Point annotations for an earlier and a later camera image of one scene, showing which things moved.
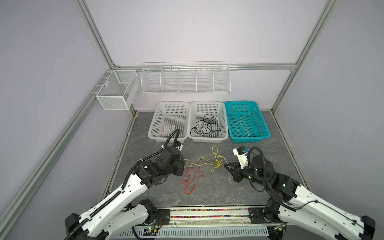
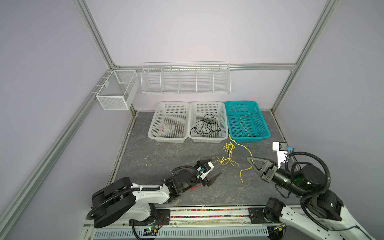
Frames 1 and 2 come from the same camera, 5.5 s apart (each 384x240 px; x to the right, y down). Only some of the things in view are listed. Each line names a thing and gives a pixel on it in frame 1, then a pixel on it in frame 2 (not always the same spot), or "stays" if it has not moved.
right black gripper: (236, 172) to (268, 171)
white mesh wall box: (119, 89) stays
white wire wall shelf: (186, 78) stays
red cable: (167, 124) stays
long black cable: (207, 126) stays
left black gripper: (181, 163) to (205, 182)
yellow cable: (248, 133) stays
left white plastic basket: (169, 116) stays
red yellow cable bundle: (229, 174) to (230, 146)
